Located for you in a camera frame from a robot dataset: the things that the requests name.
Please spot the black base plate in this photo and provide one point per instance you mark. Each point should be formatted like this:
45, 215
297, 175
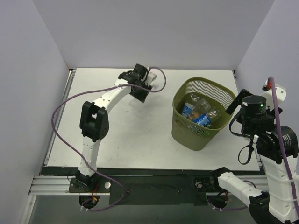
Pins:
144, 186

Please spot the aluminium frame rail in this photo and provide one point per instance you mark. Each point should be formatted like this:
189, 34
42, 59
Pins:
49, 185

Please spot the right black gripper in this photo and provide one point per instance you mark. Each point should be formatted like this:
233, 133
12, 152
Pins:
238, 100

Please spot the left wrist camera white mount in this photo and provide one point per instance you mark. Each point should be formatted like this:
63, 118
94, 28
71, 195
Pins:
150, 81

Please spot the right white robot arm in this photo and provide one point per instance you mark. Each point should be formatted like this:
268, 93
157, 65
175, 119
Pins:
277, 148

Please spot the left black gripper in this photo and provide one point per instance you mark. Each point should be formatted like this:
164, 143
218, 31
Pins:
139, 92

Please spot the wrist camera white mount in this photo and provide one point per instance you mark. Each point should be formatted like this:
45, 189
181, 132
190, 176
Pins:
280, 95
150, 81

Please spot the clear unlabelled plastic bottle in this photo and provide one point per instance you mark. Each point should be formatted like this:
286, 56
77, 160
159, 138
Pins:
135, 103

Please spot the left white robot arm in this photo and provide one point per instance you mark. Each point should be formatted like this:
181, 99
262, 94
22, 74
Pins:
94, 123

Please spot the Pepsi bottle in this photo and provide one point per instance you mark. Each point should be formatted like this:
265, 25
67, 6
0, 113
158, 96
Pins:
190, 102
211, 125
212, 115

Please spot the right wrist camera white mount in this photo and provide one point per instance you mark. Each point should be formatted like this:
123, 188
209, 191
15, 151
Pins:
280, 95

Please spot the orange drink bottle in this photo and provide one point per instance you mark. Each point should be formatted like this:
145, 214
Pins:
201, 107

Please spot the olive green mesh bin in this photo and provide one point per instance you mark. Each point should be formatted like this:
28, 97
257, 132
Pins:
217, 95

